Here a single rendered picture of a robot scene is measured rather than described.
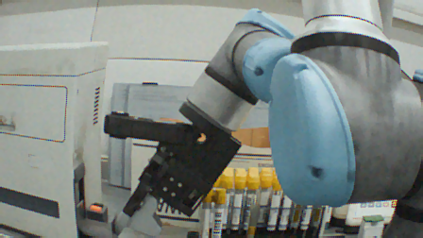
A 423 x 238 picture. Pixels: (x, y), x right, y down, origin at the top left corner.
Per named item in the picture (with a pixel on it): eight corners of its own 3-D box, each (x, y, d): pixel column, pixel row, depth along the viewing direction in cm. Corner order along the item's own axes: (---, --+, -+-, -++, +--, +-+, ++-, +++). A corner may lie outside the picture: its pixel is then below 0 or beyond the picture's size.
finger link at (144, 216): (142, 258, 98) (176, 213, 97) (107, 234, 98) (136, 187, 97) (143, 253, 101) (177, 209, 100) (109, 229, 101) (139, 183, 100)
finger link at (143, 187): (129, 219, 96) (163, 169, 95) (120, 212, 96) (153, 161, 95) (133, 212, 101) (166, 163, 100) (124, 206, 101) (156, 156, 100)
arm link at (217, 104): (201, 72, 95) (204, 69, 103) (179, 104, 95) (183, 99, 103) (255, 109, 95) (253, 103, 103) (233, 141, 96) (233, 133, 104)
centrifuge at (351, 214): (325, 235, 121) (339, 169, 120) (331, 204, 150) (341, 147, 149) (424, 229, 117) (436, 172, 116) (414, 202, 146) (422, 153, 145)
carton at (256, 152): (128, 219, 126) (128, 132, 125) (143, 191, 155) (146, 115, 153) (273, 231, 126) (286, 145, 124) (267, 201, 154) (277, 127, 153)
